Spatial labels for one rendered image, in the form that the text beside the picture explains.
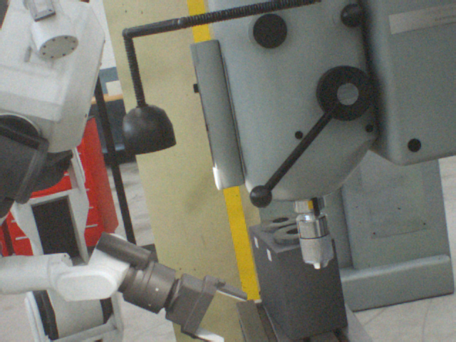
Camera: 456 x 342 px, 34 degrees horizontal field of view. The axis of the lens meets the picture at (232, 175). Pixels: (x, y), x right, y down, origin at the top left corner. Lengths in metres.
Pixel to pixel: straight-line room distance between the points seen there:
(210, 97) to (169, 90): 1.74
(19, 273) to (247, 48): 0.66
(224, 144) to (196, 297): 0.40
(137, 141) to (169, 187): 1.83
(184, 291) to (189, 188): 1.50
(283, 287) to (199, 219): 1.45
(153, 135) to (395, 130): 0.32
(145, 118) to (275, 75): 0.18
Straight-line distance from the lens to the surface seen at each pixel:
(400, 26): 0.99
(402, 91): 0.99
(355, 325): 1.53
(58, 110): 1.28
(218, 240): 2.90
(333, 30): 0.99
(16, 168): 1.23
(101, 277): 1.33
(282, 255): 1.43
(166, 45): 2.78
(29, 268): 1.41
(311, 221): 1.09
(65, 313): 1.69
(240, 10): 0.88
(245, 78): 0.98
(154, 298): 1.35
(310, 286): 1.47
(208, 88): 1.04
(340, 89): 0.96
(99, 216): 5.70
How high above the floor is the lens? 1.58
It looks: 12 degrees down
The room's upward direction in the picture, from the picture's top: 11 degrees counter-clockwise
